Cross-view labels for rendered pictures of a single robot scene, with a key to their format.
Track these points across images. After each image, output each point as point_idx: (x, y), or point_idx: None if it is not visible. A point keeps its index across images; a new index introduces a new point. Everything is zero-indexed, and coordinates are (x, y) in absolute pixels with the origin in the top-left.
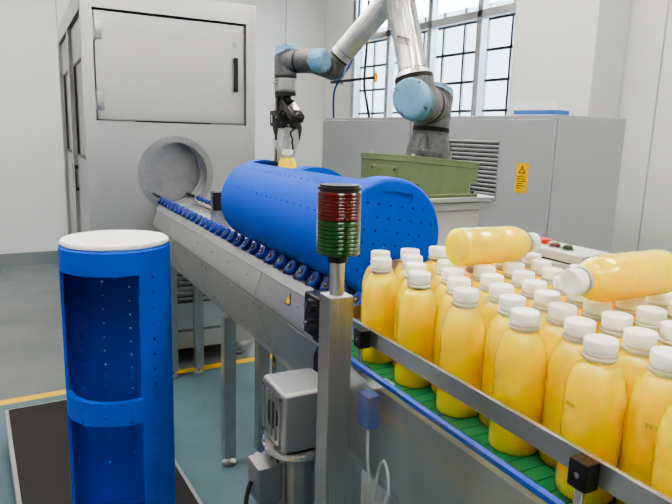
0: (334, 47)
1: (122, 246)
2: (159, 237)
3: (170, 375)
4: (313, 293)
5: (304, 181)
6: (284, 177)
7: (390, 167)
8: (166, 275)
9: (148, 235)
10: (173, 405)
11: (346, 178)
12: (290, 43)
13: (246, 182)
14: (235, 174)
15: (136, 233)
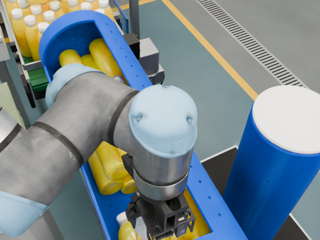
0: (8, 116)
1: (272, 87)
2: (261, 119)
3: (231, 175)
4: (135, 37)
5: (134, 67)
6: None
7: (21, 119)
8: (245, 127)
9: (275, 126)
10: (227, 195)
11: (103, 31)
12: (150, 86)
13: (206, 175)
14: (236, 228)
15: (290, 134)
